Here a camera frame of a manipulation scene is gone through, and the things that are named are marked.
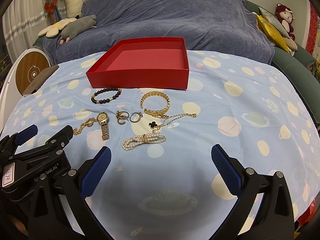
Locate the gold chain bracelet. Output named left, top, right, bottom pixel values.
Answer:
left=72, top=119, right=97, bottom=136

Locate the red monkey plush toy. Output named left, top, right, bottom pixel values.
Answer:
left=275, top=3, right=295, bottom=41

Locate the black clover gold necklace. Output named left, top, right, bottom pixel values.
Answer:
left=148, top=113, right=198, bottom=130

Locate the blue planet print tablecloth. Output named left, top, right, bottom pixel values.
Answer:
left=3, top=51, right=319, bottom=239

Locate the red cardboard box tray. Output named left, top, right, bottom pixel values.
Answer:
left=86, top=37, right=189, bottom=90

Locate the gold hoop earring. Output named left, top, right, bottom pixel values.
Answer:
left=116, top=111, right=130, bottom=125

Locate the dark bead gold bracelet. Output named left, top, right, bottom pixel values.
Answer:
left=90, top=87, right=123, bottom=105

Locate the green sofa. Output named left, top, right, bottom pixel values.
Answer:
left=245, top=0, right=320, bottom=126

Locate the blue sofa cover blanket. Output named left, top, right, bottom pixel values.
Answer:
left=43, top=0, right=275, bottom=64

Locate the white wood exercise machine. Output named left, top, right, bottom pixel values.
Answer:
left=1, top=48, right=51, bottom=128

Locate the red curtain tie bow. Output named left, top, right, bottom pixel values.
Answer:
left=44, top=1, right=56, bottom=21

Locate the flower shaped plush cushion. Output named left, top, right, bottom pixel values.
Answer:
left=38, top=18, right=76, bottom=38

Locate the silver grey pillow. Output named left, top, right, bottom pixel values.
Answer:
left=258, top=7, right=290, bottom=38

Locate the grey plush toy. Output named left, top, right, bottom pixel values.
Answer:
left=60, top=15, right=97, bottom=44

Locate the gold satin pillow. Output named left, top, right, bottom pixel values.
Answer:
left=255, top=14, right=291, bottom=53

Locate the gold wrist watch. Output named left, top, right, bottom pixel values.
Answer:
left=97, top=112, right=110, bottom=141

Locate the white sheer curtain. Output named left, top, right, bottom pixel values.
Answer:
left=2, top=0, right=48, bottom=63

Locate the pearl bead bracelet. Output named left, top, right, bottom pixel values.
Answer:
left=121, top=129, right=167, bottom=152

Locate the silver stone ring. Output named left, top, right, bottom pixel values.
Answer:
left=129, top=111, right=144, bottom=123

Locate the gold cuff bangle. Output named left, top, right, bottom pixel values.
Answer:
left=140, top=90, right=170, bottom=119

